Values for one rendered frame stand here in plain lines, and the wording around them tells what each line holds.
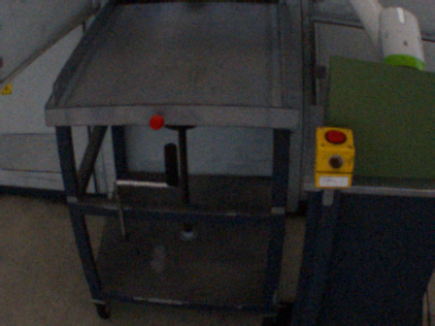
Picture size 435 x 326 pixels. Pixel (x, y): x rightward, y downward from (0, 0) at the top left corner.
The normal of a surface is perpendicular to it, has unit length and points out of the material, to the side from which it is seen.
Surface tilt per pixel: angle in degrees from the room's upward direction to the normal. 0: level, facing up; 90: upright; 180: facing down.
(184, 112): 90
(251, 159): 90
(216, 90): 0
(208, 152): 90
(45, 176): 90
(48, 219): 0
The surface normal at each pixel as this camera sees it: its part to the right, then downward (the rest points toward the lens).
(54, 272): -0.02, -0.82
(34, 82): -0.08, 0.58
